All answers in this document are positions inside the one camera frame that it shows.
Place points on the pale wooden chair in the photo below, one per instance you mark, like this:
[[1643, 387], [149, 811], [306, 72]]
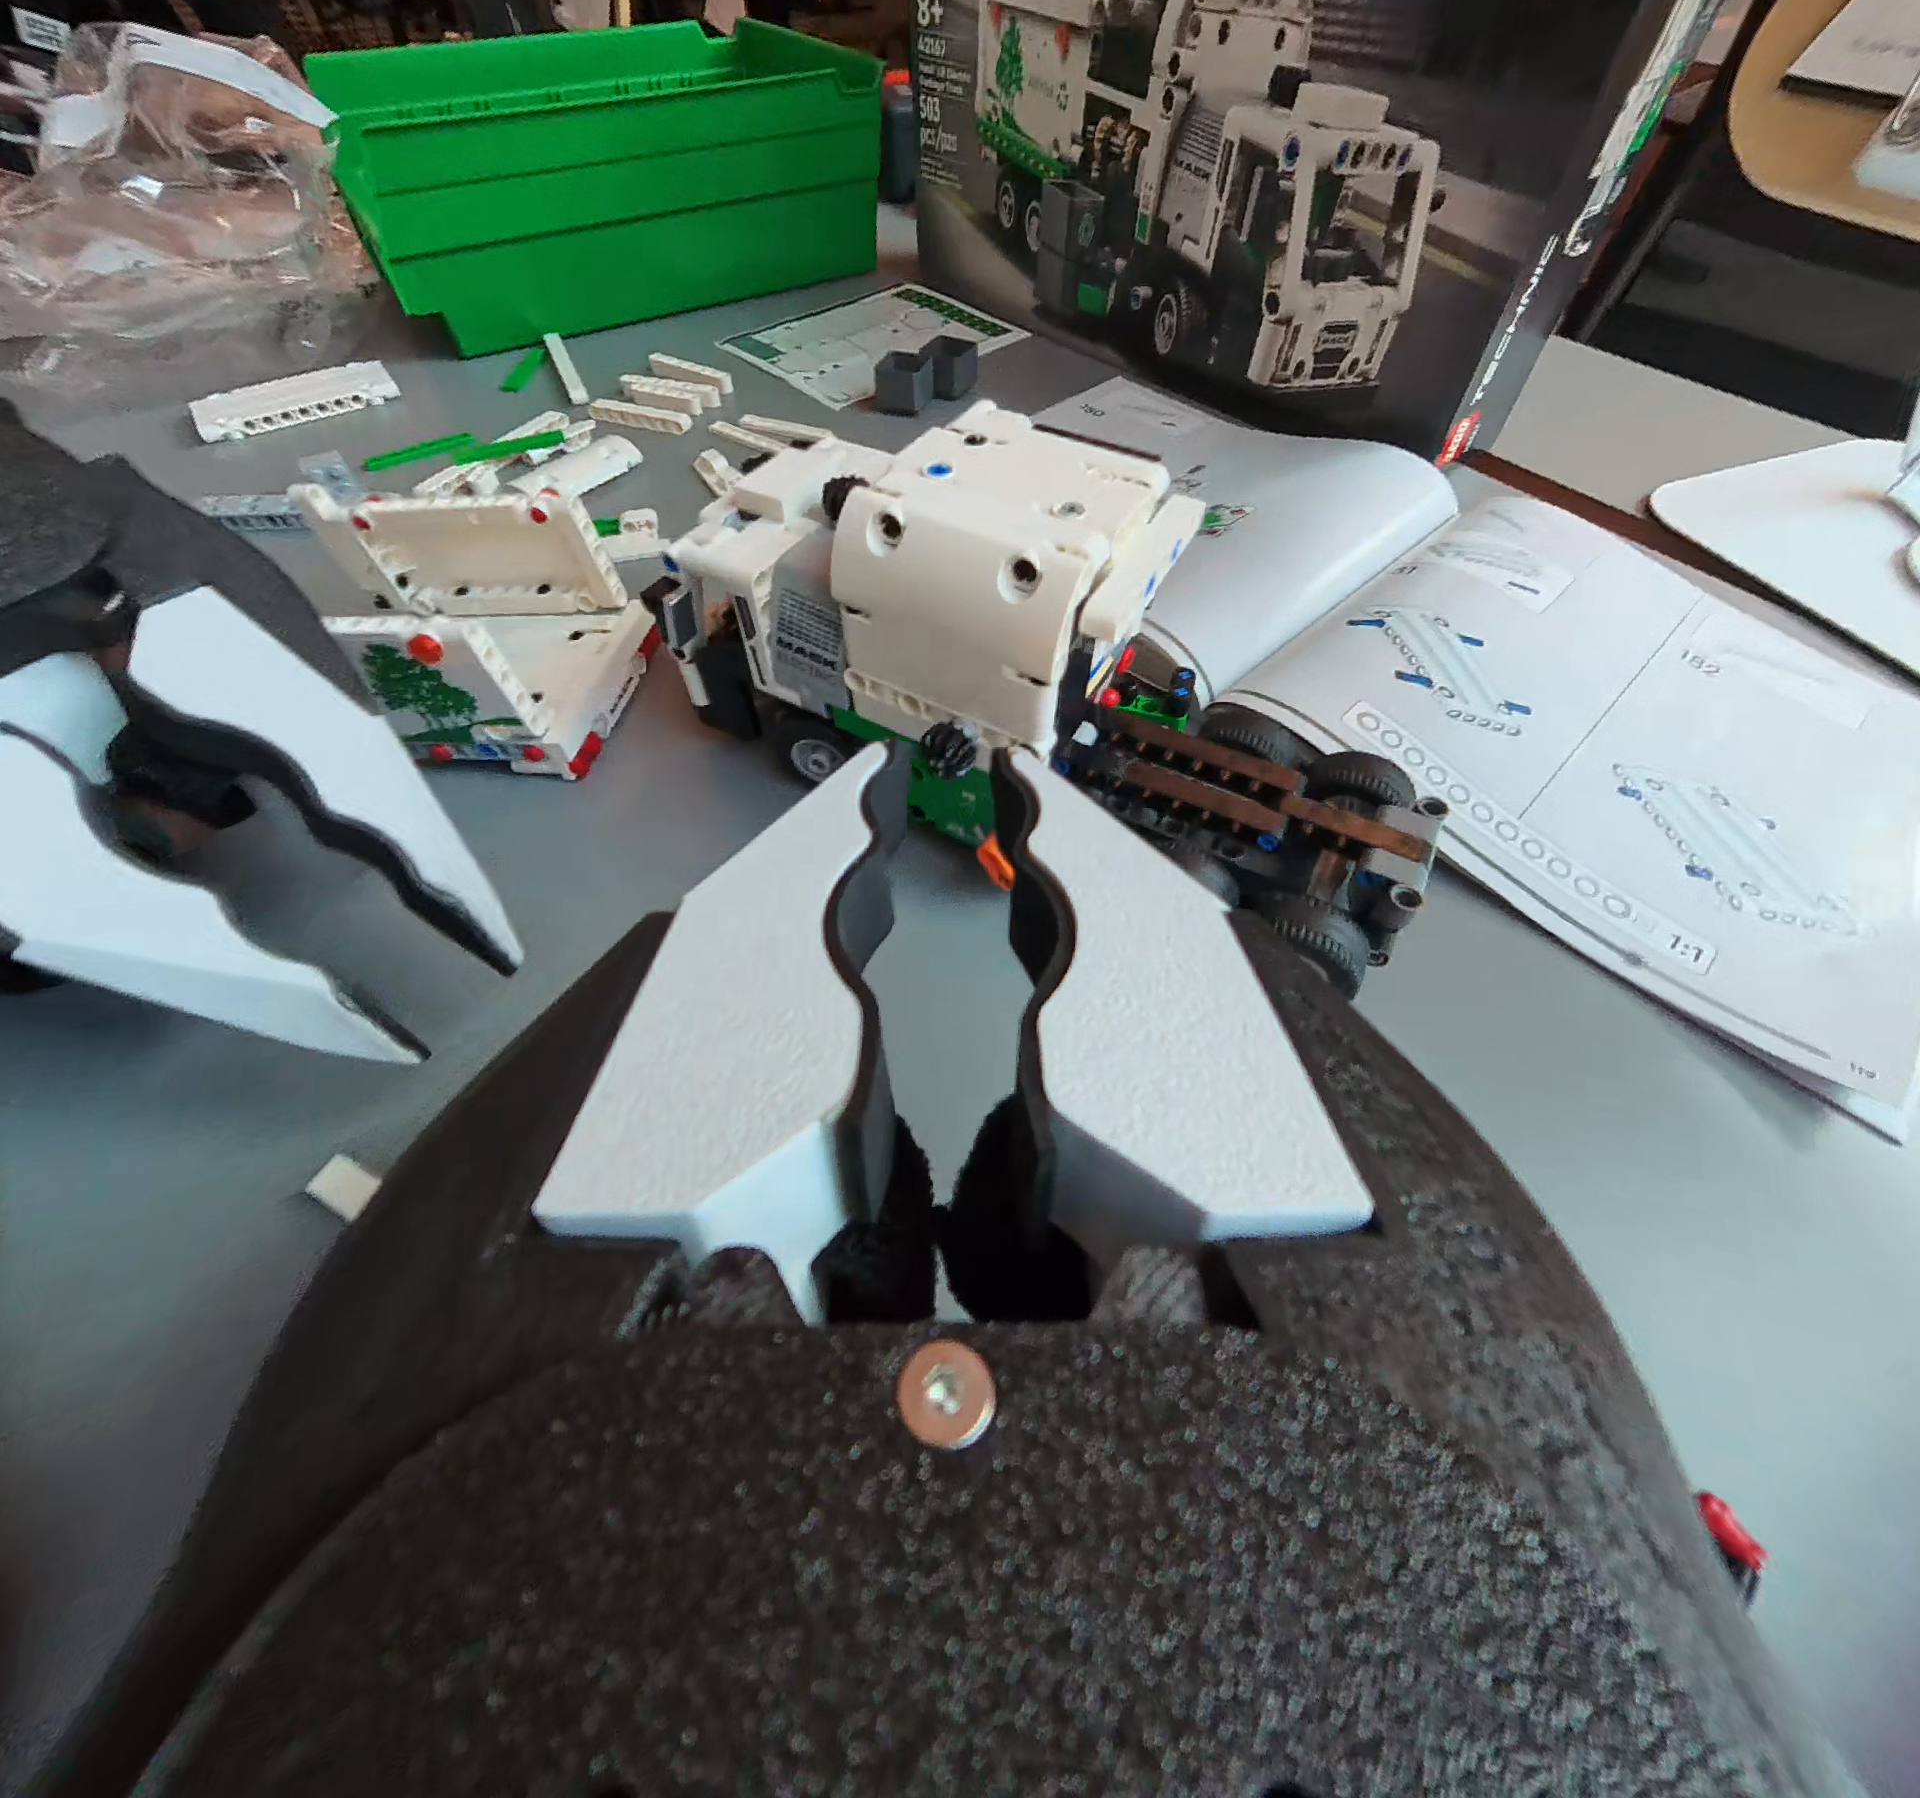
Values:
[[1771, 134]]

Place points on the heap of loose toy bricks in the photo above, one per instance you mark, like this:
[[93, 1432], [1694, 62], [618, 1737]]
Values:
[[659, 403]]

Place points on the clear plastic bags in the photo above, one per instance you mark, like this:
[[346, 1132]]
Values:
[[150, 176]]

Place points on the sticker sheet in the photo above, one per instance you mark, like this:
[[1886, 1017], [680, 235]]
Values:
[[825, 335]]

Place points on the small white piece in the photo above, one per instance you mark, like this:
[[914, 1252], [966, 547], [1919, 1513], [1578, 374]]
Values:
[[342, 1186]]

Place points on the small red part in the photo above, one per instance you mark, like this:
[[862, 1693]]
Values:
[[1735, 1528]]

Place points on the white toy brick truck model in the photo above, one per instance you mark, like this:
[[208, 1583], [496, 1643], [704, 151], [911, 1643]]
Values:
[[962, 553]]

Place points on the white toy brick container model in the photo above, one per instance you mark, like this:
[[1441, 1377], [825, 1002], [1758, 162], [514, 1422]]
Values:
[[482, 629]]

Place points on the green plastic bin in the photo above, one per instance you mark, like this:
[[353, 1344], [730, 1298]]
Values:
[[601, 176]]

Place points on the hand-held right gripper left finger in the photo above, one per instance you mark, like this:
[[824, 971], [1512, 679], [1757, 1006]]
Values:
[[719, 1047]]

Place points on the open instruction booklet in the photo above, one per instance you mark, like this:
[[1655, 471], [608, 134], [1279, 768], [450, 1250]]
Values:
[[1576, 718]]

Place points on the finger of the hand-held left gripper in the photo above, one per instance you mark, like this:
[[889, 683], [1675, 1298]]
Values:
[[136, 912], [285, 703]]

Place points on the long white toy panel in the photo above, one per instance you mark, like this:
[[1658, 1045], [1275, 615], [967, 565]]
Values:
[[294, 403]]

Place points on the toy set cardboard box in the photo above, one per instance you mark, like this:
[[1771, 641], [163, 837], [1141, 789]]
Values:
[[1275, 148]]

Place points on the small grey toy beam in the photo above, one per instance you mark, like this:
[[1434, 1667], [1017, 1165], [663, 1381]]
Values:
[[278, 507]]

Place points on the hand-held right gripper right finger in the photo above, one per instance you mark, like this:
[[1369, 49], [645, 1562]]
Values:
[[1185, 1063]]

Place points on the white monitor stand base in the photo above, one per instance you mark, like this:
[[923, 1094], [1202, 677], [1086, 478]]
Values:
[[1801, 539]]

